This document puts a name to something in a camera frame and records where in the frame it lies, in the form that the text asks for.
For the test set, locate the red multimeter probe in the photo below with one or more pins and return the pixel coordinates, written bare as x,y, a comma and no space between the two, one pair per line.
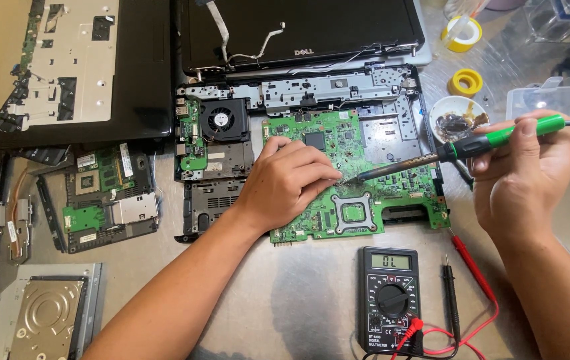
472,267

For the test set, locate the person's right hand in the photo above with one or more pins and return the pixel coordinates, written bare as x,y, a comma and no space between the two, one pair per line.
529,190

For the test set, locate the black laptop screen lid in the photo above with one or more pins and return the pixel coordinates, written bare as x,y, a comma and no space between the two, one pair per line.
305,27

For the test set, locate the copper heat pipe heatsink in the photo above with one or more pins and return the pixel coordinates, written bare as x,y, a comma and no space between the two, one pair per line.
17,220

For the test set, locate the yellow tape roll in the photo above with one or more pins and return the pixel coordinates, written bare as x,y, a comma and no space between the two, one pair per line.
457,85
459,44

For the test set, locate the small green port board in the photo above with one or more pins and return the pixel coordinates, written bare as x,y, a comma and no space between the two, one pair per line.
192,145

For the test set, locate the clear plastic container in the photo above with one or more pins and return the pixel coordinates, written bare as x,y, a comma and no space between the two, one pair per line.
564,20

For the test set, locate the clear plastic box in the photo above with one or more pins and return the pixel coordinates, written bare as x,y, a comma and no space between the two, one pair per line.
544,97

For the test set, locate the black digital multimeter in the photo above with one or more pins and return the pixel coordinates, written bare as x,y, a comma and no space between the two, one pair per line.
390,300

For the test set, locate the person's left hand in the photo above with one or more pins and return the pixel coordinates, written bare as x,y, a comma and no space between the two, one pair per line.
285,187

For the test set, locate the white dish of brown flux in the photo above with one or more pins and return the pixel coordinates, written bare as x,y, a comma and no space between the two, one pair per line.
452,122

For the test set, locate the black laptop base chassis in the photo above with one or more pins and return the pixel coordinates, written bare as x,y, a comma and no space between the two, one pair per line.
390,130

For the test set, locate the dismantled laptop board assembly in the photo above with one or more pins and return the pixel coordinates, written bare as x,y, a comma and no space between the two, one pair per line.
105,200

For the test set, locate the black laptop cooling fan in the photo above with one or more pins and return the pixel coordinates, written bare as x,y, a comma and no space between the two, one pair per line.
223,120

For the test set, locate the black silver laptop palmrest cover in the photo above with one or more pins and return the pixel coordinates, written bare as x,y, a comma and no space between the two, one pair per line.
75,65

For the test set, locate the large green laptop motherboard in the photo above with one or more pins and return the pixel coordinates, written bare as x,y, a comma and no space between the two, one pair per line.
390,195

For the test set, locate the silver hard drive in caddy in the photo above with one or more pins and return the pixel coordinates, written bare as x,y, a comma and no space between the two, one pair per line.
47,315

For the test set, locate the green black soldering iron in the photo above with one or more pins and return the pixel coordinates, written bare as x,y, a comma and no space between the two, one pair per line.
469,146

